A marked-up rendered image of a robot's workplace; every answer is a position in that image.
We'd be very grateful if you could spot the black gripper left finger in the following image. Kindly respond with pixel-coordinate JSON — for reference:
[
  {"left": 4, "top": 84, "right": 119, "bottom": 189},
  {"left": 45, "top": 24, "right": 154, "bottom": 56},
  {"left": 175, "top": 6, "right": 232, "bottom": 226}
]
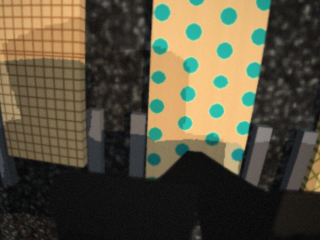
[{"left": 50, "top": 151, "right": 199, "bottom": 240}]

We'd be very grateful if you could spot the yellow crosshatched flat strip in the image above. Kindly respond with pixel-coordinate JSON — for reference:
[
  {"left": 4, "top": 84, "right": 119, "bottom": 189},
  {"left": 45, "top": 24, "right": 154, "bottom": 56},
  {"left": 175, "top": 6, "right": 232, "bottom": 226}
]
[{"left": 300, "top": 116, "right": 320, "bottom": 192}]

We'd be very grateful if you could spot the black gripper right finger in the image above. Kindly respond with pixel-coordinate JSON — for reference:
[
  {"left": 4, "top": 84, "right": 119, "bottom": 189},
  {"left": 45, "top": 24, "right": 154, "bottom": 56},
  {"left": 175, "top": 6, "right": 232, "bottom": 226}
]
[{"left": 195, "top": 151, "right": 320, "bottom": 240}]

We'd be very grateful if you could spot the tan strip with teal polka dots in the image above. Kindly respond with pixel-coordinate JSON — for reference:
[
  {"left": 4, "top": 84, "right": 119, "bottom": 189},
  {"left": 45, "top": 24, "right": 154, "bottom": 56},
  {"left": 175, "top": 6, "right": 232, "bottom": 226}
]
[{"left": 145, "top": 0, "right": 271, "bottom": 179}]

